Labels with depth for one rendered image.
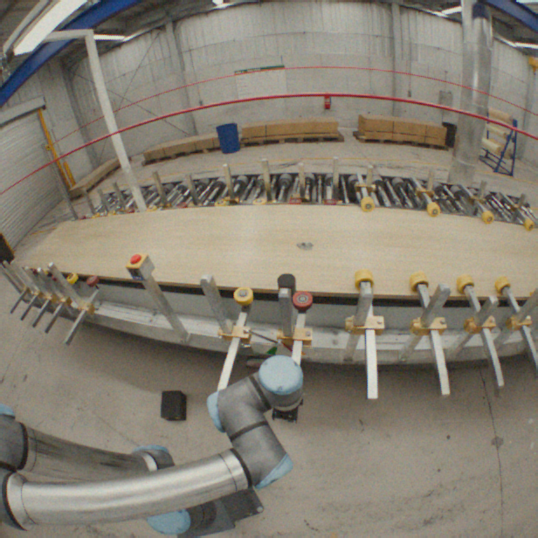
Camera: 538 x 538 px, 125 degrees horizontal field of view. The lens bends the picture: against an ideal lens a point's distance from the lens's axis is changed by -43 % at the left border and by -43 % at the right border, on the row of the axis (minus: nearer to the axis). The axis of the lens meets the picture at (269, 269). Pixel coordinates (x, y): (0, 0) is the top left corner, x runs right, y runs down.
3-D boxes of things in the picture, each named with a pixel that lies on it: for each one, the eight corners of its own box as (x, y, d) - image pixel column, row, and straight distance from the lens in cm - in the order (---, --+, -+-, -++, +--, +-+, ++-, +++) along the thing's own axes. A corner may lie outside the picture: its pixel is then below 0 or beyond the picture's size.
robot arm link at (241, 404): (218, 439, 52) (275, 411, 51) (197, 391, 55) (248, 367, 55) (230, 444, 61) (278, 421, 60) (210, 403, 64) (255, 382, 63)
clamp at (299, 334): (311, 346, 97) (312, 340, 93) (277, 343, 98) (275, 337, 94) (312, 334, 100) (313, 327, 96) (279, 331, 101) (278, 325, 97)
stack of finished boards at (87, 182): (126, 158, 961) (124, 155, 958) (86, 189, 784) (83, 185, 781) (111, 163, 1008) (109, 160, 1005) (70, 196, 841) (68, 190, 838)
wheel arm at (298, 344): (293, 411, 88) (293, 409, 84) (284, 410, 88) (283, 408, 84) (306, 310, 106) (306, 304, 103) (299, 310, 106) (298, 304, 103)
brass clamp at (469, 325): (489, 334, 115) (496, 327, 112) (465, 335, 107) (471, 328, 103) (486, 321, 117) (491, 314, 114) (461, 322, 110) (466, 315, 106)
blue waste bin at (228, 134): (240, 153, 615) (235, 125, 599) (217, 156, 630) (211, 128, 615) (244, 147, 670) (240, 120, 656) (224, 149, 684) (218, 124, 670)
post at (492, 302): (446, 364, 133) (500, 301, 99) (440, 365, 131) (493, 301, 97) (444, 358, 134) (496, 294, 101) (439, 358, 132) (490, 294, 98)
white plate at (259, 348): (313, 360, 108) (313, 349, 99) (253, 354, 111) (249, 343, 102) (313, 358, 108) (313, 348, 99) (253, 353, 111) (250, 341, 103)
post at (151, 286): (189, 342, 123) (146, 279, 92) (180, 341, 126) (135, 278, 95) (191, 335, 125) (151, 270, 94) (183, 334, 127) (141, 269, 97)
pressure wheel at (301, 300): (311, 322, 106) (312, 306, 97) (293, 320, 106) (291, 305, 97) (312, 307, 111) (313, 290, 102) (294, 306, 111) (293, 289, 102)
